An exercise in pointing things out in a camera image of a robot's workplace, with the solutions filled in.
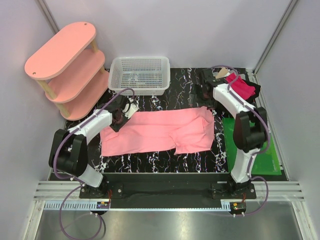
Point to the white slotted cable duct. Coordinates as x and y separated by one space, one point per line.
79 205

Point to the light pink t-shirt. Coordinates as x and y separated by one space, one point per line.
187 131

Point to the black folded t-shirt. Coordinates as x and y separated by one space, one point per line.
251 90

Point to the green cutting mat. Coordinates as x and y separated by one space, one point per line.
265 164

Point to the magenta folded t-shirt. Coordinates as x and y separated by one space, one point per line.
237 84

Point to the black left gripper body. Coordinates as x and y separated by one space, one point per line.
118 124

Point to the white plastic mesh basket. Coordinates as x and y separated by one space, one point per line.
146 75

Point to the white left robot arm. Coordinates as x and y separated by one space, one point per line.
69 150

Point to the beige folded cloth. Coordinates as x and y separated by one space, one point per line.
222 73

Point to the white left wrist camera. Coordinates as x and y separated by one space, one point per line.
130 108

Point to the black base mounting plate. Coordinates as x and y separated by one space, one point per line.
168 191

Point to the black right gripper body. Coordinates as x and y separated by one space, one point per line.
202 100

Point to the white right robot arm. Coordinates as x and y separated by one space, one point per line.
250 132

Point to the pink three-tier wooden shelf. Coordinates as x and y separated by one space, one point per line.
70 69

